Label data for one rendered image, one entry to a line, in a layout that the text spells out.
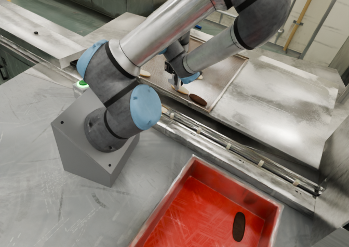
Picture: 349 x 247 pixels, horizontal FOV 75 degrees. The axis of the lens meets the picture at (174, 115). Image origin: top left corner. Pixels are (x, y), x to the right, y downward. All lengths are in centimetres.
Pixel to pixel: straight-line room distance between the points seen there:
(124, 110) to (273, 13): 42
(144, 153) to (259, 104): 59
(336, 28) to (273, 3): 367
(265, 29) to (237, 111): 58
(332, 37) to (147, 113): 383
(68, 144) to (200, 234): 48
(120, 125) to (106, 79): 13
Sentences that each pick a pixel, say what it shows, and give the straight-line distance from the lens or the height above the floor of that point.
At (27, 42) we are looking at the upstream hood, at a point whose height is 92.
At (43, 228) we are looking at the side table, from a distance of 82.
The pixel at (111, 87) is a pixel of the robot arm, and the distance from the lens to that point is 62.
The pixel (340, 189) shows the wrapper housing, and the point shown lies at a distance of 87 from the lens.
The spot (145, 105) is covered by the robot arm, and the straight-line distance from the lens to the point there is 62.
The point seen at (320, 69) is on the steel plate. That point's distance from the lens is 209.
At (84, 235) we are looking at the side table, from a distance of 78.
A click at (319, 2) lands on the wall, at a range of 446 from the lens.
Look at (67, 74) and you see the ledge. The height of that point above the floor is 85.
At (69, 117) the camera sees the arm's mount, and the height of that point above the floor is 104.
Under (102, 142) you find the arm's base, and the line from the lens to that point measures 73.
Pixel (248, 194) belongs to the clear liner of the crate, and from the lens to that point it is 81.
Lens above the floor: 154
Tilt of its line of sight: 41 degrees down
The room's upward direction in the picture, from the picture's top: 11 degrees clockwise
